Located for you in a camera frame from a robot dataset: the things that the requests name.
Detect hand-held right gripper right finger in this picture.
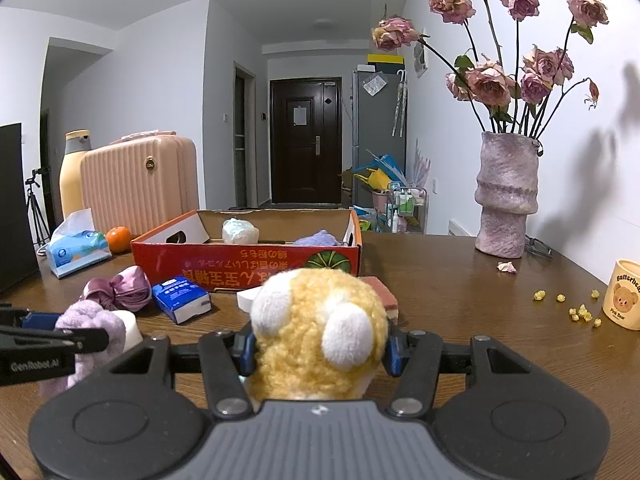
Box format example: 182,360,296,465
384,325,533,418

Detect orange mandarin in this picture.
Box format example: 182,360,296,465
106,226,132,254

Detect yellow bear mug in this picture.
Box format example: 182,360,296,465
601,258,640,332

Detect yellow thermos jug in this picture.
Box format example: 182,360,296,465
59,130,92,221

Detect yellow black box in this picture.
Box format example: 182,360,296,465
367,53,404,73

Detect purple satin scrunchie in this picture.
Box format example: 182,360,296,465
81,266,152,313

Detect black eyeglasses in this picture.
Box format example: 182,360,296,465
524,236,554,260

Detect black tripod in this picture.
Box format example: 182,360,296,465
25,167,51,248

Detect dark side door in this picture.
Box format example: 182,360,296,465
234,62,257,208

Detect grey refrigerator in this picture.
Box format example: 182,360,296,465
351,67,407,208

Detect dark wooden entrance door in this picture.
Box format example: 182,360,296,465
270,77,343,206

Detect pile of blue yellow bags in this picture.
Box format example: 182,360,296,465
345,150,406,193

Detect red cardboard box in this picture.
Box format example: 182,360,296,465
131,208,363,293

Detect purple feather decoration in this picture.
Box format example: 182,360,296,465
410,140,431,188

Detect dried pink roses bouquet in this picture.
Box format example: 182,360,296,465
372,0,611,138

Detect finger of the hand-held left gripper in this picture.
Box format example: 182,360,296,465
0,302,66,331
0,325,110,354

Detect yellow white plush toy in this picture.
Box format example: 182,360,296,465
247,267,391,401

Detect folded pale umbrella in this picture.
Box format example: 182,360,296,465
391,71,408,137

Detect purple textured vase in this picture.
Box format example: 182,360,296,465
474,131,543,259

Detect pink topped scouring sponge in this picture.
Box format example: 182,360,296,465
360,275,401,325

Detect lilac fluffy headband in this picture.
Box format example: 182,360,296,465
40,301,127,398

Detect trolley rack with bottles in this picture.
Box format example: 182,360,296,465
387,183,427,234

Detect blue pocket tissue pack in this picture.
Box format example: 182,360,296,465
151,276,211,324

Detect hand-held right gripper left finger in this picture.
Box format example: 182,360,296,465
107,322,258,420

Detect white foam block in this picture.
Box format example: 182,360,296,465
236,287,266,314

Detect blue tissue box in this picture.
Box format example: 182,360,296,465
45,208,113,279

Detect purple knit pouch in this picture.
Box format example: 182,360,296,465
292,230,341,248

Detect scattered yellow popcorn bits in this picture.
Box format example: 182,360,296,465
532,287,603,329

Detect pink ribbed suitcase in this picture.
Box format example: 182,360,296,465
80,130,198,237

